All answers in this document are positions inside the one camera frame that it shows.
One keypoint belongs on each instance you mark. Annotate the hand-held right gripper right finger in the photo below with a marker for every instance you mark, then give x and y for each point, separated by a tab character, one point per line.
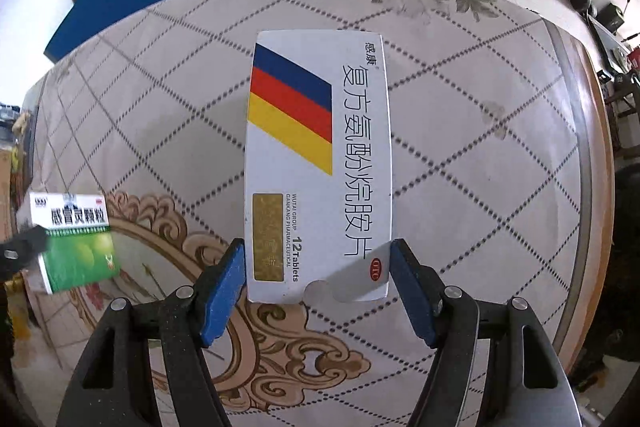
412	292

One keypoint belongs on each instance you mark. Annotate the patterned quilted table cover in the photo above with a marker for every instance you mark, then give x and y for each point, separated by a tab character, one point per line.
475	207

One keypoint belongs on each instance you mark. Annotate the green white medicine box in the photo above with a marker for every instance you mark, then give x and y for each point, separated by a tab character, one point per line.
80	257

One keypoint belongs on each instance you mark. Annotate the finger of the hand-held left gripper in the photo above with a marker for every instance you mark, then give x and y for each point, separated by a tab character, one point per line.
22	247

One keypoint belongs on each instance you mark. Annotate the black box speaker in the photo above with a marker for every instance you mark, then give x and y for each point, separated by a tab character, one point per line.
612	16

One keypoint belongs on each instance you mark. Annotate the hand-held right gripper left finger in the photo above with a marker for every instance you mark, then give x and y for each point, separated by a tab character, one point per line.
225	292

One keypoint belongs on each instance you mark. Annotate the striped white medicine box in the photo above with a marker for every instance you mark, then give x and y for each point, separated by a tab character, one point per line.
310	132

